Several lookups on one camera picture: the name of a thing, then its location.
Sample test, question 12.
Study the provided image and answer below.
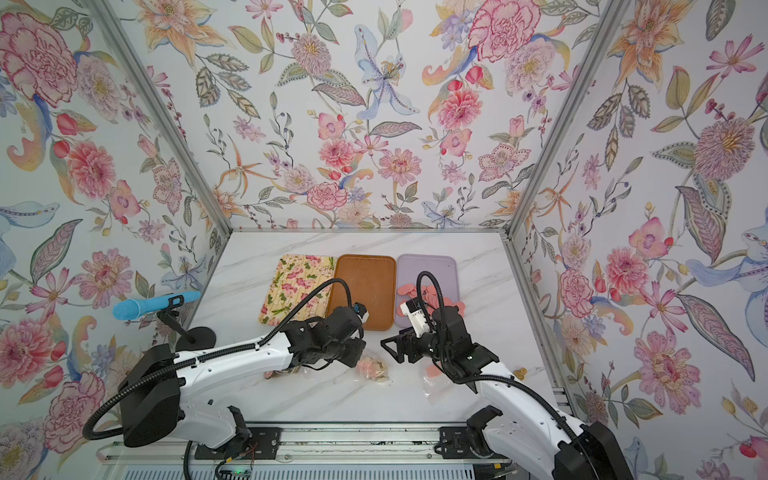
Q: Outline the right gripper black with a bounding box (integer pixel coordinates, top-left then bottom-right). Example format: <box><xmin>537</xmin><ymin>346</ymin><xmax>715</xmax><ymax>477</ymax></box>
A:
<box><xmin>383</xmin><ymin>324</ymin><xmax>455</xmax><ymax>364</ymax></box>

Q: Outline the bag of pink cookies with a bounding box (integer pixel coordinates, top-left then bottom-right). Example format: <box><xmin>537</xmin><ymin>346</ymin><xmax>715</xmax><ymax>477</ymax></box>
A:
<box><xmin>419</xmin><ymin>360</ymin><xmax>464</xmax><ymax>406</ymax></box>

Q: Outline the bag of cream cookies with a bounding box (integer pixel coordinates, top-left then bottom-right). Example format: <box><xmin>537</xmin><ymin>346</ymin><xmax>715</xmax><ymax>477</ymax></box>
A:
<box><xmin>355</xmin><ymin>351</ymin><xmax>390</xmax><ymax>383</ymax></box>

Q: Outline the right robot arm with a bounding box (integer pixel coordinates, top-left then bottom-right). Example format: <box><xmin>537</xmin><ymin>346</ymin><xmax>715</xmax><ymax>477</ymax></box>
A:
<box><xmin>381</xmin><ymin>300</ymin><xmax>633</xmax><ymax>479</ymax></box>

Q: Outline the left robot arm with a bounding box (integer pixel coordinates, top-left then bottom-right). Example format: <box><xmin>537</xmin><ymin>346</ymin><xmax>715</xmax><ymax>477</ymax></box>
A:
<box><xmin>119</xmin><ymin>303</ymin><xmax>368</xmax><ymax>456</ymax></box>

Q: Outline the pile of pink cookies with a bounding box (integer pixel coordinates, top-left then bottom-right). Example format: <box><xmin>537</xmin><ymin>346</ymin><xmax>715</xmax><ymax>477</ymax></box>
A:
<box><xmin>397</xmin><ymin>283</ymin><xmax>466</xmax><ymax>319</ymax></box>

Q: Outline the bag of brown cookies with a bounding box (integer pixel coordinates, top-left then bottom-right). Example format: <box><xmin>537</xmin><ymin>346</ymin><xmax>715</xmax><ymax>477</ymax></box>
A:
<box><xmin>264</xmin><ymin>367</ymin><xmax>300</xmax><ymax>380</ymax></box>

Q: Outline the brown wooden tray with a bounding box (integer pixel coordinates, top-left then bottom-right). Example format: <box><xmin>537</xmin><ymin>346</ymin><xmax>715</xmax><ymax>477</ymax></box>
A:
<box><xmin>334</xmin><ymin>254</ymin><xmax>396</xmax><ymax>332</ymax></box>

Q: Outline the floral pattern tray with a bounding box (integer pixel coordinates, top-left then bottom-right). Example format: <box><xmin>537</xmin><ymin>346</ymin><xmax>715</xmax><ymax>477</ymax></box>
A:
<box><xmin>258</xmin><ymin>254</ymin><xmax>336</xmax><ymax>326</ymax></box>

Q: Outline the lilac plastic tray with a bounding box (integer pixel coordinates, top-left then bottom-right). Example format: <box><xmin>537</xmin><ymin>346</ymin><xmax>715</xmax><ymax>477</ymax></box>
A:
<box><xmin>392</xmin><ymin>254</ymin><xmax>462</xmax><ymax>328</ymax></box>

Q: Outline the black microphone stand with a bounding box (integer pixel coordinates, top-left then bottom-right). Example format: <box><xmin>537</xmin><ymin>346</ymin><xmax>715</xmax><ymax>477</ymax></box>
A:
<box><xmin>156</xmin><ymin>294</ymin><xmax>217</xmax><ymax>351</ymax></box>

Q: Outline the blue microphone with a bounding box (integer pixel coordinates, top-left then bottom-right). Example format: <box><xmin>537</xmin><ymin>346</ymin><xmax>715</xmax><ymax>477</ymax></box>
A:
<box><xmin>112</xmin><ymin>291</ymin><xmax>202</xmax><ymax>321</ymax></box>

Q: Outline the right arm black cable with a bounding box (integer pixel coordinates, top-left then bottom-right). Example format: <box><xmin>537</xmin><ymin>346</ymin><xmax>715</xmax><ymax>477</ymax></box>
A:
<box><xmin>415</xmin><ymin>270</ymin><xmax>580</xmax><ymax>445</ymax></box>

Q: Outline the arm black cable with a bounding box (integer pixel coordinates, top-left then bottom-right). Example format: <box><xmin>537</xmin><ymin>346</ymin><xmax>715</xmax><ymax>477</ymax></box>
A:
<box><xmin>415</xmin><ymin>270</ymin><xmax>580</xmax><ymax>445</ymax></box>
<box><xmin>81</xmin><ymin>277</ymin><xmax>354</xmax><ymax>480</ymax></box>

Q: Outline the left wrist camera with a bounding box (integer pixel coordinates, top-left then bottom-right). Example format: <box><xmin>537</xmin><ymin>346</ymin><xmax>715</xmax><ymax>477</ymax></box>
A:
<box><xmin>352</xmin><ymin>302</ymin><xmax>369</xmax><ymax>324</ymax></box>

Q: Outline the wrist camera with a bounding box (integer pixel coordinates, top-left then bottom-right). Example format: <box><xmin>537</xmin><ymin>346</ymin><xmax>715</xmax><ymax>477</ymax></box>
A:
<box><xmin>400</xmin><ymin>299</ymin><xmax>430</xmax><ymax>338</ymax></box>
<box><xmin>352</xmin><ymin>302</ymin><xmax>369</xmax><ymax>324</ymax></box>

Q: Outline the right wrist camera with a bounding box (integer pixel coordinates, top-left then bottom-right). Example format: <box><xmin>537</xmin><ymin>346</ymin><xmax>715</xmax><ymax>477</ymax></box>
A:
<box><xmin>400</xmin><ymin>299</ymin><xmax>430</xmax><ymax>338</ymax></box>

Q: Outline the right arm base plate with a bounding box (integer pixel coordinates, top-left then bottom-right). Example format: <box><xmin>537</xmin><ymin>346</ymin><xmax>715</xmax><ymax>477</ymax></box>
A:
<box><xmin>433</xmin><ymin>405</ymin><xmax>510</xmax><ymax>461</ymax></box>

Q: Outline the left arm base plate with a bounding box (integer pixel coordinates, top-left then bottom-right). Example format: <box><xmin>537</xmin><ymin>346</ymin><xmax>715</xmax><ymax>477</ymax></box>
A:
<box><xmin>194</xmin><ymin>427</ymin><xmax>283</xmax><ymax>460</ymax></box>

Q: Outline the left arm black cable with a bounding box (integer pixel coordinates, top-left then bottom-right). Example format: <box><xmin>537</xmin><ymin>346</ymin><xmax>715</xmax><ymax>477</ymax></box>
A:
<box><xmin>81</xmin><ymin>277</ymin><xmax>354</xmax><ymax>480</ymax></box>

